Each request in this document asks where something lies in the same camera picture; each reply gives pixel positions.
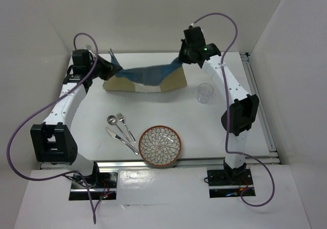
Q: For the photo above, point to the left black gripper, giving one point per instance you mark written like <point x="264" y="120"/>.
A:
<point x="109" y="69"/>

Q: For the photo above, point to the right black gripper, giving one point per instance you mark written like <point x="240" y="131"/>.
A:
<point x="181" y="58"/>

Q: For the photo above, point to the blue beige checked placemat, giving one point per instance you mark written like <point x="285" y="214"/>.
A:
<point x="151" y="79"/>

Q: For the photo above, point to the clear drinking glass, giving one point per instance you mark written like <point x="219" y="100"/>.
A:
<point x="205" y="93"/>

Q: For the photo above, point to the silver fork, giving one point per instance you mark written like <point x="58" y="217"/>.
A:
<point x="121" y="118"/>

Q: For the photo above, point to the silver table knife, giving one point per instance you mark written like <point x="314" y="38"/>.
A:
<point x="116" y="137"/>

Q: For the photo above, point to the floral patterned ceramic plate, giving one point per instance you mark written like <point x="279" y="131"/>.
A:
<point x="160" y="146"/>

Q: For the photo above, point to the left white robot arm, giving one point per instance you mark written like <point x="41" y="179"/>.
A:
<point x="52" y="139"/>

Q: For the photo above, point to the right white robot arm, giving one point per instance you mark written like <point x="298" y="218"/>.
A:
<point x="242" y="107"/>

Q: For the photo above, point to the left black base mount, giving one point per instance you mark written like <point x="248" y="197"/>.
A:
<point x="104" y="187"/>

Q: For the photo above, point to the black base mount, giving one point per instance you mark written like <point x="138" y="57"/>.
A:
<point x="104" y="187"/>
<point x="220" y="186"/>

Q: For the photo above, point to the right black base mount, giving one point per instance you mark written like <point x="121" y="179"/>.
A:
<point x="220" y="186"/>

